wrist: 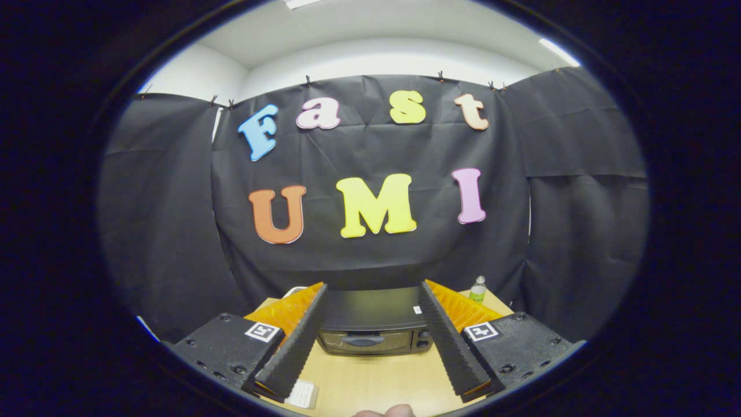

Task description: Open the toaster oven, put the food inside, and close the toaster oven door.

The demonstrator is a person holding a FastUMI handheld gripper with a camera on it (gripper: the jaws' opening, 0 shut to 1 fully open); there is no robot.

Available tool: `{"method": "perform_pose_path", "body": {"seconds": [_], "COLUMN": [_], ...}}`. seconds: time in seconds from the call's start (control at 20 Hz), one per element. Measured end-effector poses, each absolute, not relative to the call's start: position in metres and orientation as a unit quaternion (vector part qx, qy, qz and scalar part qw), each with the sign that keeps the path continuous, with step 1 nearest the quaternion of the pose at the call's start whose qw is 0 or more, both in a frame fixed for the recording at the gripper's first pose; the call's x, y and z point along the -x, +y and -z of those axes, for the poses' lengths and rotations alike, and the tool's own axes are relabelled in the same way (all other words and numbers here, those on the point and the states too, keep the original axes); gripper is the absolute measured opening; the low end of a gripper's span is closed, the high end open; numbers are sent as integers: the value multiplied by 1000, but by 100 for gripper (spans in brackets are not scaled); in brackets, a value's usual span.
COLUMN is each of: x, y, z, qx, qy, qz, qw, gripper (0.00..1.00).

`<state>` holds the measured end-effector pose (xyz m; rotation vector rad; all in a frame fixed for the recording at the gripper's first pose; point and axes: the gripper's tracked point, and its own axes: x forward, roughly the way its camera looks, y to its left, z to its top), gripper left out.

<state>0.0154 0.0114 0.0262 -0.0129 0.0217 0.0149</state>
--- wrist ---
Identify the white plastic tray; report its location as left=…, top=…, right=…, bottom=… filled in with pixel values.
left=284, top=379, right=320, bottom=410

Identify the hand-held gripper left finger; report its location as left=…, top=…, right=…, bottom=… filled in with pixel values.
left=164, top=283, right=328, bottom=403

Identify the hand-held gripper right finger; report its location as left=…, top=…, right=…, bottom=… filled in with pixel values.
left=418, top=280, right=586, bottom=403

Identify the black toaster oven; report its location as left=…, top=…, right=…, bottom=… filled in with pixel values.
left=316, top=288, right=434, bottom=356

